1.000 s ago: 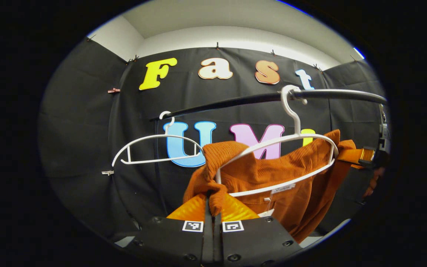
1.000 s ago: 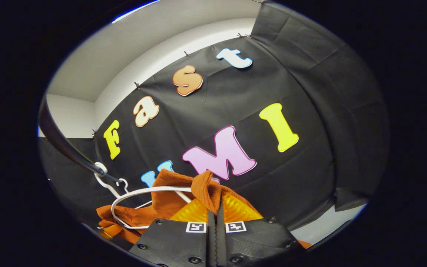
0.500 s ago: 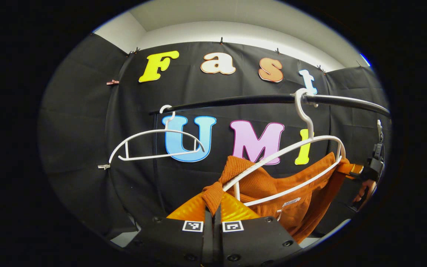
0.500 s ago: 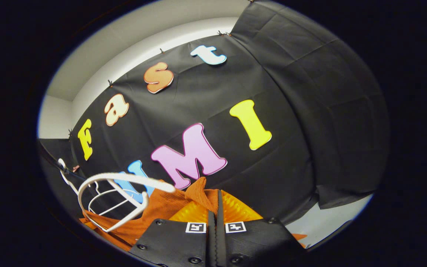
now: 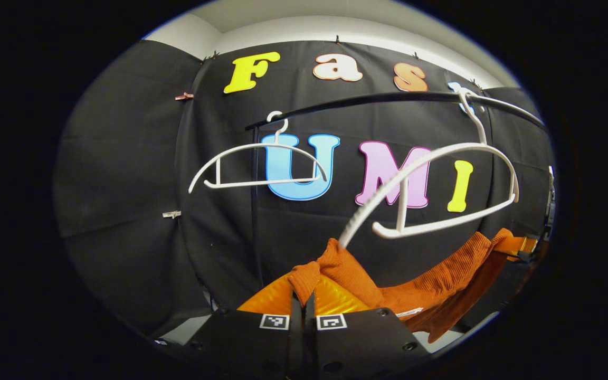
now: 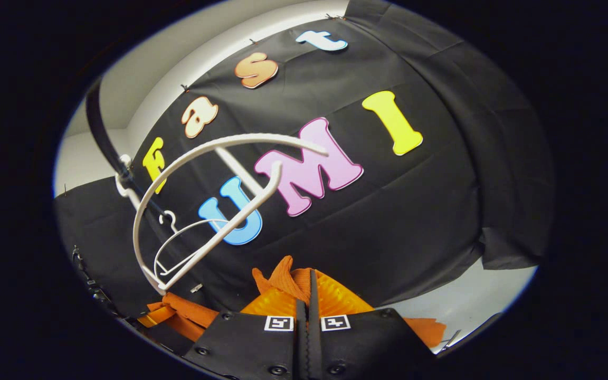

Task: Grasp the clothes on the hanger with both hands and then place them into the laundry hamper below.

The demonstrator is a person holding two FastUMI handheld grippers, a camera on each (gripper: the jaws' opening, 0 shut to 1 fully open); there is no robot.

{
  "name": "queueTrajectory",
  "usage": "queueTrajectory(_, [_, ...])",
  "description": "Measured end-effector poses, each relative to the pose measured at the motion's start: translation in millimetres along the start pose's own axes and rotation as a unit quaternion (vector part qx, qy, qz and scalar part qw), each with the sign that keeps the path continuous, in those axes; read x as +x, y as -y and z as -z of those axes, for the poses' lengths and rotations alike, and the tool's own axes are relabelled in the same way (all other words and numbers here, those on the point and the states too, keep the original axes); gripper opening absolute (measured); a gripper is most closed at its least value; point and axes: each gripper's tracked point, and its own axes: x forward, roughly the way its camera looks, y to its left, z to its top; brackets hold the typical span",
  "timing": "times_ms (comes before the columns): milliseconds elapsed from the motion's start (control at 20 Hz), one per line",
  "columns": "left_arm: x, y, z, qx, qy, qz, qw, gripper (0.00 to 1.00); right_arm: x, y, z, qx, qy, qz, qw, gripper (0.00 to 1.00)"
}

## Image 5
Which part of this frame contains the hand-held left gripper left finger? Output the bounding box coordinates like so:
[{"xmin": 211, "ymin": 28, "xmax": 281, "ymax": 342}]
[{"xmin": 187, "ymin": 272, "xmax": 305, "ymax": 380}]

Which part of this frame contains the orange corduroy jacket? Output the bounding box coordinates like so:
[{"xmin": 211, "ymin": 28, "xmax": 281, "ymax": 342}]
[{"xmin": 288, "ymin": 228, "xmax": 516, "ymax": 344}]

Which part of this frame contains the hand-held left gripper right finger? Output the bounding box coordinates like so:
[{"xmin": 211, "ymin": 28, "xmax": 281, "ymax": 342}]
[{"xmin": 305, "ymin": 274, "xmax": 432, "ymax": 380}]

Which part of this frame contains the black backdrop cloth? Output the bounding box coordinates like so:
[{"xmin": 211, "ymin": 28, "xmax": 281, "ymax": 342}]
[{"xmin": 53, "ymin": 40, "xmax": 555, "ymax": 338}]

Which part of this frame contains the white plastic clothes hanger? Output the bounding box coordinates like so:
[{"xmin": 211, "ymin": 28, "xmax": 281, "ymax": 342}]
[
  {"xmin": 188, "ymin": 111, "xmax": 328, "ymax": 191},
  {"xmin": 338, "ymin": 87, "xmax": 521, "ymax": 249}
]

